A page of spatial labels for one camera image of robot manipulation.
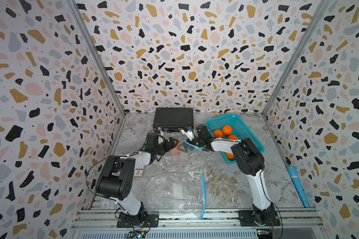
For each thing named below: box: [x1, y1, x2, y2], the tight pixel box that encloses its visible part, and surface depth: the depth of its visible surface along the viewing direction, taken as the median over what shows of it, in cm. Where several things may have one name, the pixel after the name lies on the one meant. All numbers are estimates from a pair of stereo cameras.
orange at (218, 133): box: [213, 129, 223, 138], surface depth 105 cm
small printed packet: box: [134, 168, 144, 177], surface depth 89 cm
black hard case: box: [152, 107, 194, 132], surface depth 116 cm
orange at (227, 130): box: [222, 124, 233, 136], surface depth 108 cm
